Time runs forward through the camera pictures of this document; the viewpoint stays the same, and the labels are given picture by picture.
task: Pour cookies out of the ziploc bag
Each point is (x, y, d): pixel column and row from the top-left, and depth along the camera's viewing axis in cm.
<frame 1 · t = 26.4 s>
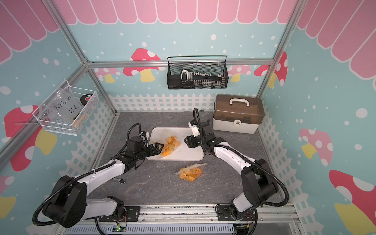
left hand: (158, 148, 88), fingers open
right hand: (188, 137, 87), fingers open
white plastic tray: (183, 152, 99), on the table
pile of poured cookies: (172, 142, 102), point 3 cm above the table
ziploc cookie bag: (190, 173, 88), point 2 cm above the table
brown lid storage box: (238, 113, 92), point 22 cm above the table

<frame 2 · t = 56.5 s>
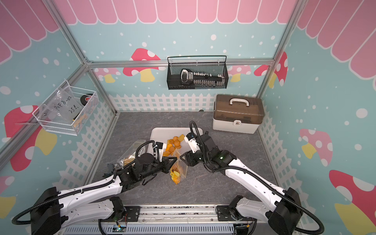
left hand: (176, 161, 76), fingers closed
right hand: (183, 155, 74), fingers open
ziploc cookie bag: (178, 171, 82), point 8 cm above the table
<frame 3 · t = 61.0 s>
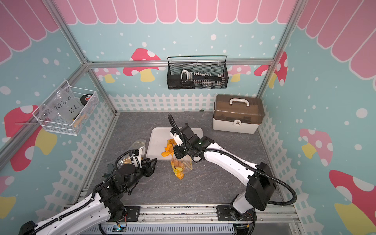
left hand: (153, 161, 79), fingers open
right hand: (174, 150, 78), fingers closed
ziploc cookie bag: (181, 166, 90), point 3 cm above the table
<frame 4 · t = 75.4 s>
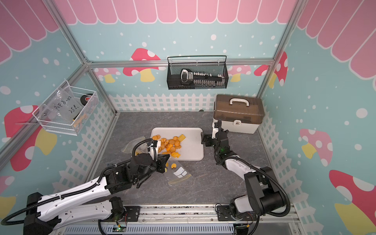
left hand: (169, 158, 72), fingers closed
right hand: (207, 132, 89), fingers open
pile of poured cookies: (170, 146, 98), point 4 cm above the table
ziploc cookie bag: (176, 174, 77), point 13 cm above the table
the other named things where they were.

